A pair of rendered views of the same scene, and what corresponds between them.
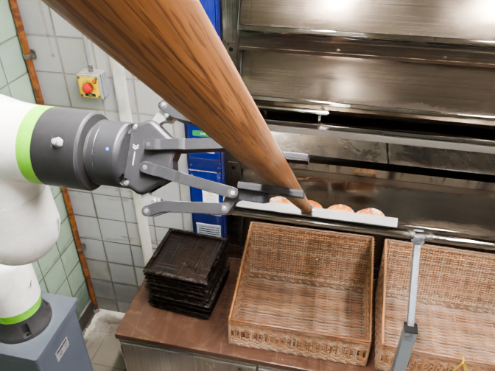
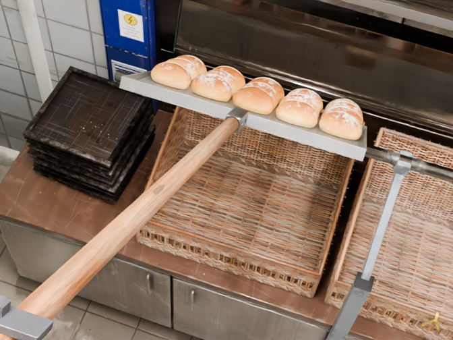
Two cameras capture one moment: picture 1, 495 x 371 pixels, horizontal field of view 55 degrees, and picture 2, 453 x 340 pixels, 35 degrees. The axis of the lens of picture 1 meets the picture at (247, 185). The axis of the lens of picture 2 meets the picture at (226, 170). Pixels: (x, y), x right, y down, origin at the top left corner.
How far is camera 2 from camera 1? 0.43 m
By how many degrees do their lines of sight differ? 22
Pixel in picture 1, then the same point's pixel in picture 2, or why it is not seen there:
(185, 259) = (86, 121)
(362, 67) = not seen: outside the picture
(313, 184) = (285, 36)
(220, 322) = not seen: hidden behind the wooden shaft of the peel
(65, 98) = not seen: outside the picture
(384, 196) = (387, 71)
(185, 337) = (80, 226)
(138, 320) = (18, 193)
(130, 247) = (19, 73)
